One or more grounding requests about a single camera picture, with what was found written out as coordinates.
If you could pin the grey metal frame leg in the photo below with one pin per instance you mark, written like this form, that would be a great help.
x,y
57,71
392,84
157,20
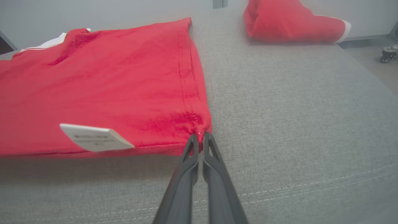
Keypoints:
x,y
393,32

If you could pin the red basketball jersey number 23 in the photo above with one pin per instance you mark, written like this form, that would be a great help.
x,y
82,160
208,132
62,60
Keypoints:
x,y
108,81

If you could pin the red basketball shorts white stripe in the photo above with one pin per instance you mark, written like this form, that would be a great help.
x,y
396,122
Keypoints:
x,y
289,21

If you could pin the black caster wheel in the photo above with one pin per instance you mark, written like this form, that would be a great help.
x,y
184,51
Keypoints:
x,y
387,55

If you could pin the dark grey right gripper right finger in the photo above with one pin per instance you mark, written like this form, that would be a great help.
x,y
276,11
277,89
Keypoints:
x,y
222,193

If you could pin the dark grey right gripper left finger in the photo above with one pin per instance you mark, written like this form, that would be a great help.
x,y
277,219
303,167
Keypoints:
x,y
180,193

